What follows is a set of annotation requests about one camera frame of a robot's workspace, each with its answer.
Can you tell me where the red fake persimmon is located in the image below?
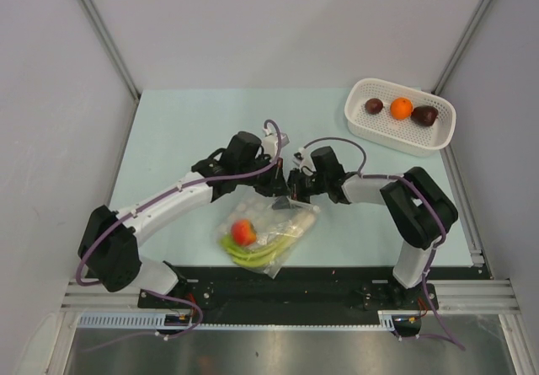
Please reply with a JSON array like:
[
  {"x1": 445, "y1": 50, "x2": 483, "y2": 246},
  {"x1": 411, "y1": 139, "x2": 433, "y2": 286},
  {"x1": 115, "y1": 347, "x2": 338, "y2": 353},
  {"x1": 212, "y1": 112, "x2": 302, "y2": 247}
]
[{"x1": 230, "y1": 219, "x2": 257, "y2": 247}]

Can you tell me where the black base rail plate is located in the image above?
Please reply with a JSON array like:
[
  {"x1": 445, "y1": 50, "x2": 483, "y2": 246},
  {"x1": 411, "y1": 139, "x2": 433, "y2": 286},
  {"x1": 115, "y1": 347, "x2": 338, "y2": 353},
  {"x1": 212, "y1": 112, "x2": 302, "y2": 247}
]
[{"x1": 137, "y1": 266, "x2": 488, "y2": 326}]

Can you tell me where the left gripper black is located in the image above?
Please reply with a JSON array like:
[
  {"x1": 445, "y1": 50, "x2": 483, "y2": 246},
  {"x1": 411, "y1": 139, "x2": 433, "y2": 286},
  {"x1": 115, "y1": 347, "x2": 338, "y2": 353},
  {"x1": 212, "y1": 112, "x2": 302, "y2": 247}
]
[{"x1": 236, "y1": 153, "x2": 290, "y2": 197}]

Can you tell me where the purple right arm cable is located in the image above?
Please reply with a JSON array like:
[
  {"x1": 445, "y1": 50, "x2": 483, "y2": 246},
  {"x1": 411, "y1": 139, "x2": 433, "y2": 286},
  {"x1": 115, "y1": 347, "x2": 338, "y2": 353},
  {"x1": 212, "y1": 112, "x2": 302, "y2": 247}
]
[{"x1": 301, "y1": 137, "x2": 467, "y2": 351}]

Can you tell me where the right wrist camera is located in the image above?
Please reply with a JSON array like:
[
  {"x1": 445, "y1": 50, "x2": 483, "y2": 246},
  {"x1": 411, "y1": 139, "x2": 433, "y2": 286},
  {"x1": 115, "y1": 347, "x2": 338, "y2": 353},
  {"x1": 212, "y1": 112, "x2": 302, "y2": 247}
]
[{"x1": 293, "y1": 147, "x2": 315, "y2": 171}]

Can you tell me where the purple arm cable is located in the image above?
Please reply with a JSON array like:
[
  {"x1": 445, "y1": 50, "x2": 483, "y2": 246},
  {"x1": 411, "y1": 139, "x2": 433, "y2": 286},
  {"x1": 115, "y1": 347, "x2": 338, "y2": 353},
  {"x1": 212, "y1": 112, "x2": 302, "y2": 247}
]
[
  {"x1": 75, "y1": 119, "x2": 283, "y2": 351},
  {"x1": 301, "y1": 137, "x2": 467, "y2": 351}
]

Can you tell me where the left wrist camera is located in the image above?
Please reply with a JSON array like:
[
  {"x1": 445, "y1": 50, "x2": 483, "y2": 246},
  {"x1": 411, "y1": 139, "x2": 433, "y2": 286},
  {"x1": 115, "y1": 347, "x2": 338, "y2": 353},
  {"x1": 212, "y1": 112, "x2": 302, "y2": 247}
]
[{"x1": 261, "y1": 132, "x2": 290, "y2": 158}]

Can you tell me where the white perforated plastic basket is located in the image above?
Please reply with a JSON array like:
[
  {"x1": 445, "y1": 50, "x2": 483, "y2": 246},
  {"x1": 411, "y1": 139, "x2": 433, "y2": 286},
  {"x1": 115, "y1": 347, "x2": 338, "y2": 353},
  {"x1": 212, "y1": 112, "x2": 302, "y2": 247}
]
[{"x1": 344, "y1": 78, "x2": 456, "y2": 157}]

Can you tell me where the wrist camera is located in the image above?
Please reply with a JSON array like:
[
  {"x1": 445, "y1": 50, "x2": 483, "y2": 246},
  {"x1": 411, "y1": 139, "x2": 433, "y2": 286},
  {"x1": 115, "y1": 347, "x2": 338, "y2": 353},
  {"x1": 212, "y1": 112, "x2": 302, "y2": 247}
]
[
  {"x1": 293, "y1": 147, "x2": 315, "y2": 171},
  {"x1": 261, "y1": 132, "x2": 290, "y2": 158}
]

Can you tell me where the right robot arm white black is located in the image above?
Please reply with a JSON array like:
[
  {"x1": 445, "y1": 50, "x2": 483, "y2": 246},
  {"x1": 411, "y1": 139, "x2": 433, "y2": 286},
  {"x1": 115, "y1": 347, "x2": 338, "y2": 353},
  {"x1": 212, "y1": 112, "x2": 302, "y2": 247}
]
[{"x1": 287, "y1": 147, "x2": 458, "y2": 308}]

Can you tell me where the fake green onion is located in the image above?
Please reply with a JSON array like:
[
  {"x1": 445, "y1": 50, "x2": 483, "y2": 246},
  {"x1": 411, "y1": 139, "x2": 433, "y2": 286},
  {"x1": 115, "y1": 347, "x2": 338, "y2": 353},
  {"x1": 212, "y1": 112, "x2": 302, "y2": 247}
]
[{"x1": 219, "y1": 210, "x2": 318, "y2": 272}]

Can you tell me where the dark purple fake fruit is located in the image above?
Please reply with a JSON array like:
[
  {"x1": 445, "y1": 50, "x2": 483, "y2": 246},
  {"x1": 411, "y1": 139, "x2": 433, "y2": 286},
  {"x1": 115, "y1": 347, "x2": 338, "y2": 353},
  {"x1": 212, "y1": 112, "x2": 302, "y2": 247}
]
[
  {"x1": 365, "y1": 98, "x2": 384, "y2": 115},
  {"x1": 410, "y1": 105, "x2": 439, "y2": 127}
]

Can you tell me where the clear zip top bag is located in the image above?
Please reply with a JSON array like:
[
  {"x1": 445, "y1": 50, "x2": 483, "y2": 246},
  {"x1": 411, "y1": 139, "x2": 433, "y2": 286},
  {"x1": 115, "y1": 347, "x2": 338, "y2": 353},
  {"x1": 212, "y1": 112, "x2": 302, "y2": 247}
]
[{"x1": 216, "y1": 190, "x2": 321, "y2": 279}]

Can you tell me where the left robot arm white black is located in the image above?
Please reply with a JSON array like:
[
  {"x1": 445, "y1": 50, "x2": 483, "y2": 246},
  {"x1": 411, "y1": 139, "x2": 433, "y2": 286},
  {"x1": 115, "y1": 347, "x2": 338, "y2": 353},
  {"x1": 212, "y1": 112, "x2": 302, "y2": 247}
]
[{"x1": 76, "y1": 129, "x2": 289, "y2": 308}]

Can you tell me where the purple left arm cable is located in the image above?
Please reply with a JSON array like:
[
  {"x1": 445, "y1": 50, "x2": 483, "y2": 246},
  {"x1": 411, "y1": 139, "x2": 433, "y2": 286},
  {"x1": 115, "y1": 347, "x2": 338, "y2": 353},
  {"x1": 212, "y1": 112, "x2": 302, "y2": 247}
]
[{"x1": 75, "y1": 119, "x2": 283, "y2": 351}]

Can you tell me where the orange fake tangerine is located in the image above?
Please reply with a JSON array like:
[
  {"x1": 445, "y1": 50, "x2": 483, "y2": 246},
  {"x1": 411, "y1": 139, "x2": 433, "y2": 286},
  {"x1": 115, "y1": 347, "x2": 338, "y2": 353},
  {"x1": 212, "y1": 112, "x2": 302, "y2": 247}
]
[{"x1": 390, "y1": 97, "x2": 414, "y2": 121}]

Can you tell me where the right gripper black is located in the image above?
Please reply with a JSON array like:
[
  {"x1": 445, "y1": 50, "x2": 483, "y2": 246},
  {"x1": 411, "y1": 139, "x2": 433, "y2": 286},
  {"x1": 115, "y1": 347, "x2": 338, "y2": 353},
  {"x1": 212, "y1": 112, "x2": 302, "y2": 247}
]
[{"x1": 272, "y1": 169, "x2": 328, "y2": 211}]

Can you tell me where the white slotted cable duct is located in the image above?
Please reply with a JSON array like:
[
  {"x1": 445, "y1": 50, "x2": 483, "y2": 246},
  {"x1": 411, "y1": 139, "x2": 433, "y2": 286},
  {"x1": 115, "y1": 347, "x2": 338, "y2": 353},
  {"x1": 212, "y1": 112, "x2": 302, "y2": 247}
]
[{"x1": 78, "y1": 313, "x2": 166, "y2": 329}]

